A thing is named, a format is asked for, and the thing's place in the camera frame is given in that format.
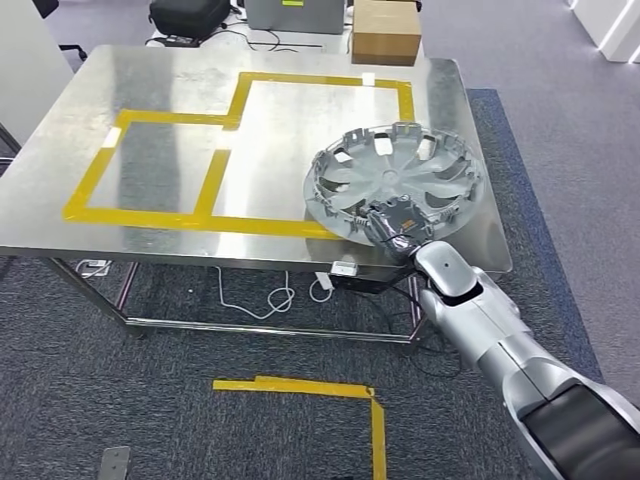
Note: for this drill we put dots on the black carry bag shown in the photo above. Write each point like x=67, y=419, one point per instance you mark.
x=190, y=16

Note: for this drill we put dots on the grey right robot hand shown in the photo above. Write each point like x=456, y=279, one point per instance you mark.
x=397, y=228

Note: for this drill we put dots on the grey plastic wheel hubcap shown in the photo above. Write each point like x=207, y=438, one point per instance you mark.
x=400, y=173

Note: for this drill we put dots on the steel workbench table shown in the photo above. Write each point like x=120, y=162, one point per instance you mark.
x=175, y=79

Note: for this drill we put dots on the white partition panel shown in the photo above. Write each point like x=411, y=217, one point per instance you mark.
x=30, y=66

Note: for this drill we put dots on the white power strip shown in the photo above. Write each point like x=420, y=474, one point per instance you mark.
x=92, y=268

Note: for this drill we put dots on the white angled stand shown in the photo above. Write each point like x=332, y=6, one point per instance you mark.
x=600, y=16

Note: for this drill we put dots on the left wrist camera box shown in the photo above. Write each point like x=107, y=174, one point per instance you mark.
x=114, y=464

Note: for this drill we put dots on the brown cardboard box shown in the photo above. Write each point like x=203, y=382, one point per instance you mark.
x=385, y=33

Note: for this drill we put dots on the grey equipment case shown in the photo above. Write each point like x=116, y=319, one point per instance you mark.
x=300, y=20

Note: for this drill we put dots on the black office chair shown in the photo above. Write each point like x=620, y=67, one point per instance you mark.
x=45, y=5

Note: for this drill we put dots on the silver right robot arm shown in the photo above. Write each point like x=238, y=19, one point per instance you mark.
x=475, y=311

